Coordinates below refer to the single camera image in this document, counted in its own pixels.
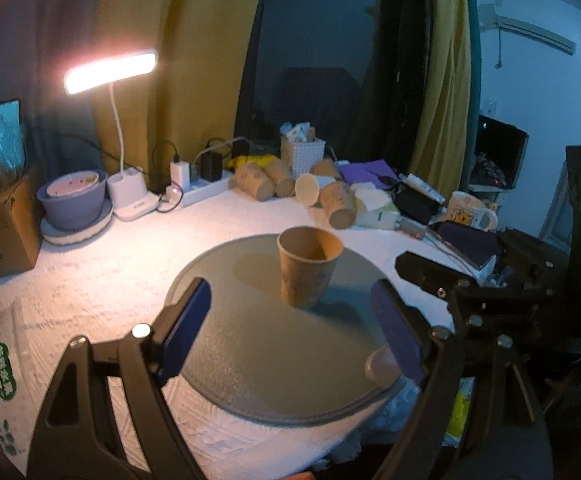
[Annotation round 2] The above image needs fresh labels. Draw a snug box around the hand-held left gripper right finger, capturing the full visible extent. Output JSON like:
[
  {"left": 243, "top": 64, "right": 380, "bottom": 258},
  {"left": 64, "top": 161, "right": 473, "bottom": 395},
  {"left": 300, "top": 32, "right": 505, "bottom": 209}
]
[{"left": 369, "top": 279, "right": 556, "bottom": 480}]

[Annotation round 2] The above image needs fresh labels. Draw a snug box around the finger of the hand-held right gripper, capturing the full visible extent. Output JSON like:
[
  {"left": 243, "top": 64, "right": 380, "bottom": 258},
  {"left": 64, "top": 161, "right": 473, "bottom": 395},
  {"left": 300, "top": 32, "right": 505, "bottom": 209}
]
[{"left": 395, "top": 251, "right": 546, "bottom": 323}]

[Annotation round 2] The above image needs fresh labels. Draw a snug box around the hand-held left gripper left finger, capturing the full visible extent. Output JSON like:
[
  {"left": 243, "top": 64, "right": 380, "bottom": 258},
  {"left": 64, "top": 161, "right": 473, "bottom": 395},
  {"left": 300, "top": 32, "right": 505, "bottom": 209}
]
[{"left": 26, "top": 276, "right": 213, "bottom": 480}]

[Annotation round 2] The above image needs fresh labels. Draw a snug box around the brown paper cup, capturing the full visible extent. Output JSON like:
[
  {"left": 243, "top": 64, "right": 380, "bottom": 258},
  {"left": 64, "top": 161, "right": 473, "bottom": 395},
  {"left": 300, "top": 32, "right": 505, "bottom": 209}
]
[
  {"left": 295, "top": 172, "right": 339, "bottom": 208},
  {"left": 264, "top": 160, "right": 297, "bottom": 199},
  {"left": 277, "top": 226, "right": 344, "bottom": 310},
  {"left": 233, "top": 162, "right": 276, "bottom": 200},
  {"left": 319, "top": 182, "right": 358, "bottom": 231},
  {"left": 311, "top": 158, "right": 344, "bottom": 179}
]

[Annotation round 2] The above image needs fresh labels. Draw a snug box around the dark wallet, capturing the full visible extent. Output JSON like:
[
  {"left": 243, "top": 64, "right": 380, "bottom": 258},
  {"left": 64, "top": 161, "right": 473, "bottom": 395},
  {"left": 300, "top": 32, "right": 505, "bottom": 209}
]
[{"left": 437, "top": 220, "right": 502, "bottom": 267}]

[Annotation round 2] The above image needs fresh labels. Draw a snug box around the black box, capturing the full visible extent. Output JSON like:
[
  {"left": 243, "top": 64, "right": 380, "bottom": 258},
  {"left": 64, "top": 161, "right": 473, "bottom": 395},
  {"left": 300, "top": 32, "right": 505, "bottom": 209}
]
[{"left": 395, "top": 184, "right": 444, "bottom": 225}]

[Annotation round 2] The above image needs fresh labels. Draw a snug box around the cartoon print mug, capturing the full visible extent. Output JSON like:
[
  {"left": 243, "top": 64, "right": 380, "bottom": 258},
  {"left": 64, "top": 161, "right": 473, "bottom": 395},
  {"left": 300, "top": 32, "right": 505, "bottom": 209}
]
[{"left": 443, "top": 190, "right": 499, "bottom": 234}]

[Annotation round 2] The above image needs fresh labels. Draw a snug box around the white tube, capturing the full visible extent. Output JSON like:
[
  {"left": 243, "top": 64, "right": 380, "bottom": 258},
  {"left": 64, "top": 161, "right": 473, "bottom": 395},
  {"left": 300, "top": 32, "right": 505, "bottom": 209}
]
[{"left": 401, "top": 173, "right": 447, "bottom": 202}]

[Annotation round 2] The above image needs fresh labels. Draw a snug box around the white tissue pack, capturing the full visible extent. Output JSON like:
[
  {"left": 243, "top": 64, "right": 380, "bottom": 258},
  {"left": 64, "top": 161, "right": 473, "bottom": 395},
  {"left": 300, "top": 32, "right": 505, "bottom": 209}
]
[{"left": 353, "top": 183, "right": 397, "bottom": 212}]

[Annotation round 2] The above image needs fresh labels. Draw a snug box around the yellow printed packet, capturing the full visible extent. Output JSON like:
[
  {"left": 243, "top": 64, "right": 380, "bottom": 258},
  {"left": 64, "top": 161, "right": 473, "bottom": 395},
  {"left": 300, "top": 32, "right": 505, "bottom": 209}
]
[{"left": 445, "top": 376, "right": 475, "bottom": 450}]

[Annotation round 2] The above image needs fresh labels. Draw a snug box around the white tablecloth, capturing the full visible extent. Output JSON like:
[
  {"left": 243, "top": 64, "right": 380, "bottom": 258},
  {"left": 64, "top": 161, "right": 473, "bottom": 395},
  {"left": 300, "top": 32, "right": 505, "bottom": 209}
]
[{"left": 0, "top": 180, "right": 454, "bottom": 477}]

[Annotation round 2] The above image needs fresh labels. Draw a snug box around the round grey mat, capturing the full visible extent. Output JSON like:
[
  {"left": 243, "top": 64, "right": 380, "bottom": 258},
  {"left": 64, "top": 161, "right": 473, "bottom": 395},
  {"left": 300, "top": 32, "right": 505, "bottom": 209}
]
[{"left": 163, "top": 233, "right": 411, "bottom": 428}]

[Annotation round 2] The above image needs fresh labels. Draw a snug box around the purple notebook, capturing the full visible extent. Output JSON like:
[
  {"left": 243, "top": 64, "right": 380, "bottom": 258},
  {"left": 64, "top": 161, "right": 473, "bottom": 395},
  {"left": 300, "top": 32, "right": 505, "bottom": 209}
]
[{"left": 337, "top": 159, "right": 402, "bottom": 187}]

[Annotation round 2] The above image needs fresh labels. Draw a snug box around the white power strip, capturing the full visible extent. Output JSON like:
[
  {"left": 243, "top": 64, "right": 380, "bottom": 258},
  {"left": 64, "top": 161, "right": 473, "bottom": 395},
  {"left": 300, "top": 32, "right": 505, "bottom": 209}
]
[{"left": 163, "top": 169, "right": 234, "bottom": 207}]

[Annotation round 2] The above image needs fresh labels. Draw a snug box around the white scalloped plate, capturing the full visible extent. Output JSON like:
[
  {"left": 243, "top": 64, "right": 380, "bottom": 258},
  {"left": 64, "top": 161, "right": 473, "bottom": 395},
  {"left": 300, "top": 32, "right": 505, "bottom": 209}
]
[{"left": 40, "top": 199, "right": 114, "bottom": 247}]

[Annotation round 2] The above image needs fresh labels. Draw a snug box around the black monitor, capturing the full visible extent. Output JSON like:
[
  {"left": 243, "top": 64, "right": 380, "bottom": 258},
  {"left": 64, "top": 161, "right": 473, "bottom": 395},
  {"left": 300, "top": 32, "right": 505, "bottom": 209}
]
[{"left": 475, "top": 114, "right": 530, "bottom": 192}]

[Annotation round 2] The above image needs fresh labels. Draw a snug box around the white charger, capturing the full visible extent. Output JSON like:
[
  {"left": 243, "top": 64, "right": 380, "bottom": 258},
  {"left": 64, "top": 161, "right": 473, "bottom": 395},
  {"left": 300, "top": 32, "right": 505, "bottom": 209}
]
[{"left": 170, "top": 160, "right": 192, "bottom": 189}]

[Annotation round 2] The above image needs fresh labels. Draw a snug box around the black power adapter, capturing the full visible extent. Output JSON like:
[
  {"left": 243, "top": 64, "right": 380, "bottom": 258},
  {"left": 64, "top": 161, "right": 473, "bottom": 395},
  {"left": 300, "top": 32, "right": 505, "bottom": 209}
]
[{"left": 200, "top": 152, "right": 224, "bottom": 182}]

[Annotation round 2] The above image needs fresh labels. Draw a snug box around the purple bowl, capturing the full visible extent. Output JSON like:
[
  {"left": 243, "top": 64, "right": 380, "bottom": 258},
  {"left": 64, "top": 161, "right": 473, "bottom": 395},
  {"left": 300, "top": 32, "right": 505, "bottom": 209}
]
[{"left": 37, "top": 170, "right": 109, "bottom": 231}]

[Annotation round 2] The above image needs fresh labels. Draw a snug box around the white woven basket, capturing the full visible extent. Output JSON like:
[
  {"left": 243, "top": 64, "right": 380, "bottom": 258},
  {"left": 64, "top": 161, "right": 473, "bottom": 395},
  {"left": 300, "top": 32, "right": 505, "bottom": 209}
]
[{"left": 280, "top": 122, "right": 327, "bottom": 179}]

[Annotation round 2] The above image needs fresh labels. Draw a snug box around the yellow soft item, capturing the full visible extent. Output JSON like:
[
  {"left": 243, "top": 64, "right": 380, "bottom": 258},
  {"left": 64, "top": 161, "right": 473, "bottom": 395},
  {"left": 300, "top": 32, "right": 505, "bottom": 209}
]
[{"left": 226, "top": 154, "right": 277, "bottom": 172}]

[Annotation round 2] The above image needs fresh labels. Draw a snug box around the pink bowl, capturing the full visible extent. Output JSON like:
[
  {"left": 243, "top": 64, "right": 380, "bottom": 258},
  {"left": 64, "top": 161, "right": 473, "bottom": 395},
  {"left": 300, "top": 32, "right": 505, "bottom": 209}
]
[{"left": 47, "top": 171, "right": 100, "bottom": 198}]

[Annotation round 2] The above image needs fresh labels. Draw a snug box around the yellow curtain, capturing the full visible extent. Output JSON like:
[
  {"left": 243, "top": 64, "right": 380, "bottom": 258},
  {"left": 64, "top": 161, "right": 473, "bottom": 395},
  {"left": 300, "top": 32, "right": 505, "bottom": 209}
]
[
  {"left": 409, "top": 0, "right": 474, "bottom": 183},
  {"left": 94, "top": 0, "right": 271, "bottom": 183}
]

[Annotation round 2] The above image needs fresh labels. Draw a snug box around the cardboard box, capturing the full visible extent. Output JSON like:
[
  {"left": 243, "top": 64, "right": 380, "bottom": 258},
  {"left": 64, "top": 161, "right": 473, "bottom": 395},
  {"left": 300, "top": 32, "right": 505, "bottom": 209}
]
[{"left": 0, "top": 162, "right": 47, "bottom": 282}]

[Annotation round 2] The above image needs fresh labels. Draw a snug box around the white air conditioner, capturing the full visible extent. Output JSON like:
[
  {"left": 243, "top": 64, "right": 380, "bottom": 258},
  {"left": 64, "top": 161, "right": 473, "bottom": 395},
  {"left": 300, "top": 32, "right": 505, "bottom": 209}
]
[{"left": 477, "top": 2, "right": 577, "bottom": 56}]

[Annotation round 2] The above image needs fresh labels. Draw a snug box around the white desk lamp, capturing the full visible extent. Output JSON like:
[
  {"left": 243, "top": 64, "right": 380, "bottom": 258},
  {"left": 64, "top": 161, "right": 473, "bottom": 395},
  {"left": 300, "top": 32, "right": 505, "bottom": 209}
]
[{"left": 64, "top": 50, "right": 160, "bottom": 222}]

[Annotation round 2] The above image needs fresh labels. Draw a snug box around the black cable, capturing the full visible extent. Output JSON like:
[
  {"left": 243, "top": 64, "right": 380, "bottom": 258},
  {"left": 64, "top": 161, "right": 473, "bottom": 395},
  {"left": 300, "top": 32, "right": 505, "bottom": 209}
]
[{"left": 45, "top": 132, "right": 182, "bottom": 196}]

